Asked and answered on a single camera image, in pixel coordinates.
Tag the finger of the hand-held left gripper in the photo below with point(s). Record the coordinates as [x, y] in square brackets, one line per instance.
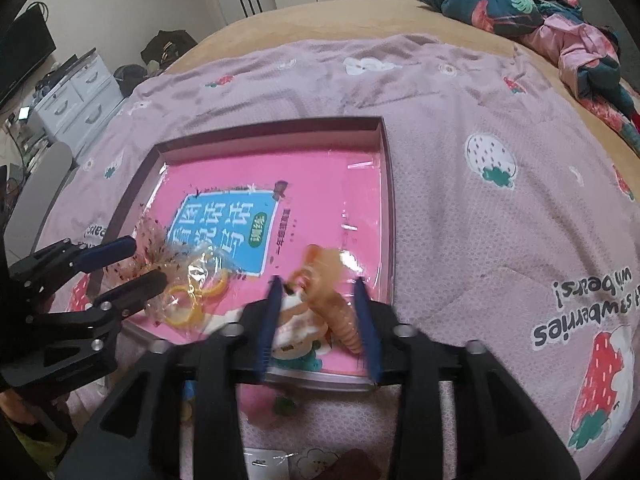
[135, 290]
[112, 251]

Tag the black bag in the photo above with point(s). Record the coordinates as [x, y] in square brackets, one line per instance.
[167, 46]

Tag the pink strawberry printed blanket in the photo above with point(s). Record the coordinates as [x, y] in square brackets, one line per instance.
[475, 240]

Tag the pink book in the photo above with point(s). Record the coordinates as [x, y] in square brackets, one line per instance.
[320, 195]

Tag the black television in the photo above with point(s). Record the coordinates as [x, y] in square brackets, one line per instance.
[22, 55]

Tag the orange hair claw clip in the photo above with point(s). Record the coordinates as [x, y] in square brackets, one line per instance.
[325, 290]

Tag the grey chair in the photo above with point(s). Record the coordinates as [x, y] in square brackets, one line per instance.
[50, 185]

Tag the shallow cardboard box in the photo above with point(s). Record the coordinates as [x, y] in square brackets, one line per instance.
[370, 160]

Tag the teal floral duvet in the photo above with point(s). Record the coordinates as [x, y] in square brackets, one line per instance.
[505, 0]

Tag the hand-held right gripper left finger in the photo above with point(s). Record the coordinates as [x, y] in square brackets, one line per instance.
[267, 327]

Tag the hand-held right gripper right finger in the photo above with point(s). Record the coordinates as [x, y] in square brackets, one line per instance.
[367, 332]

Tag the white drawer cabinet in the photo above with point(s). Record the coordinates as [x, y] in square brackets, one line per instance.
[82, 100]

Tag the clear bag of yellow rings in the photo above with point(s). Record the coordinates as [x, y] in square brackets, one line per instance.
[192, 290]

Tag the beige bed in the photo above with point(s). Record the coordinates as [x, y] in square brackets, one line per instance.
[380, 17]

